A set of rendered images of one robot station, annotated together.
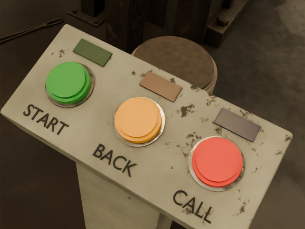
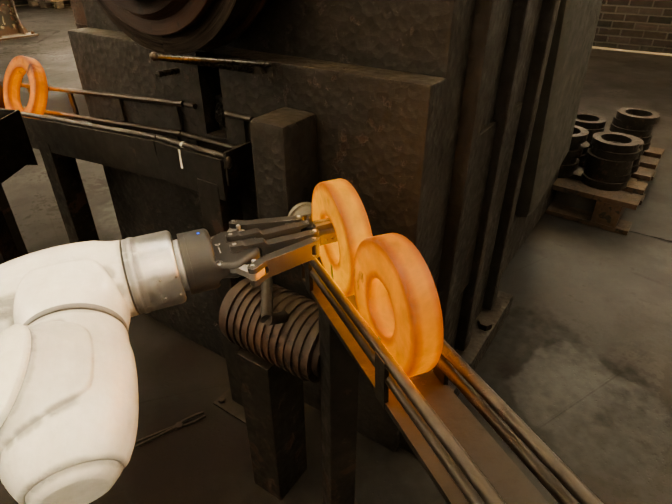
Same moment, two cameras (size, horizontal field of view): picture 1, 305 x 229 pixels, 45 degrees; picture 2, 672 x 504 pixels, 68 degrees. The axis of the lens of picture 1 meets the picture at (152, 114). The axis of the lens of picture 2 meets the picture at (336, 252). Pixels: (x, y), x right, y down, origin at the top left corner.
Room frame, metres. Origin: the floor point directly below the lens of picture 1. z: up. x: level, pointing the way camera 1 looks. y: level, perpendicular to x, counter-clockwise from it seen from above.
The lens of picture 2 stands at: (0.23, -0.13, 1.06)
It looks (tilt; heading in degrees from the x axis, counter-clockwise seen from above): 32 degrees down; 10
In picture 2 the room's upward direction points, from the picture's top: straight up
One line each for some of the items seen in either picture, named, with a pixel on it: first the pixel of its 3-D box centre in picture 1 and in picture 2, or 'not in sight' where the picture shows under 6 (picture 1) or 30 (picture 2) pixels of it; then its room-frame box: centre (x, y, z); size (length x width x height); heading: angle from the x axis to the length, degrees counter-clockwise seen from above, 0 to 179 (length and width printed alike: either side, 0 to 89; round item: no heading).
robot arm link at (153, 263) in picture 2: not in sight; (158, 270); (0.67, 0.16, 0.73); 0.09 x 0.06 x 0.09; 31
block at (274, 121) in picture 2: not in sight; (288, 178); (1.06, 0.11, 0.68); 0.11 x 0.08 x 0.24; 156
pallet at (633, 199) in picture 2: not in sight; (526, 132); (2.85, -0.65, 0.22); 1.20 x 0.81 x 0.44; 64
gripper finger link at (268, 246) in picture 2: not in sight; (276, 248); (0.73, 0.04, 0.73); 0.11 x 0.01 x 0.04; 120
